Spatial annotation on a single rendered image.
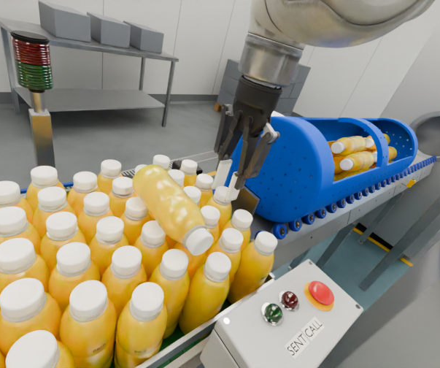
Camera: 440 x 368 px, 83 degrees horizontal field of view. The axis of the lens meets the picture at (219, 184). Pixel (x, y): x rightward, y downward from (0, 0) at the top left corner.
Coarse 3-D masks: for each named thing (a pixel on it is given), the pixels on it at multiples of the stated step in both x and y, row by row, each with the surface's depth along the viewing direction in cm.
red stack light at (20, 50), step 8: (16, 40) 48; (16, 48) 48; (24, 48) 48; (32, 48) 49; (40, 48) 50; (48, 48) 51; (16, 56) 49; (24, 56) 49; (32, 56) 49; (40, 56) 50; (48, 56) 52; (32, 64) 50; (40, 64) 51; (48, 64) 52
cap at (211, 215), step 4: (204, 208) 48; (208, 208) 49; (212, 208) 49; (216, 208) 49; (204, 212) 47; (208, 212) 47; (212, 212) 48; (216, 212) 48; (204, 216) 46; (208, 216) 46; (212, 216) 47; (216, 216) 47; (204, 220) 47; (208, 220) 46; (212, 220) 46; (216, 220) 47; (208, 224) 47; (212, 224) 47
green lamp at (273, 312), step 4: (268, 304) 31; (272, 304) 31; (276, 304) 31; (268, 308) 30; (272, 308) 30; (276, 308) 30; (280, 308) 31; (268, 312) 30; (272, 312) 30; (276, 312) 30; (280, 312) 30; (268, 316) 30; (272, 316) 30; (276, 316) 30; (280, 316) 30; (272, 320) 30; (276, 320) 30
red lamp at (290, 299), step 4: (288, 292) 33; (292, 292) 33; (284, 296) 32; (288, 296) 32; (292, 296) 32; (296, 296) 33; (284, 300) 32; (288, 300) 32; (292, 300) 32; (296, 300) 32; (288, 304) 32; (292, 304) 32; (296, 304) 32; (292, 308) 32
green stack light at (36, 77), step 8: (16, 64) 50; (24, 64) 50; (16, 72) 52; (24, 72) 51; (32, 72) 51; (40, 72) 52; (48, 72) 53; (24, 80) 51; (32, 80) 52; (40, 80) 52; (48, 80) 54; (32, 88) 52; (40, 88) 53; (48, 88) 54
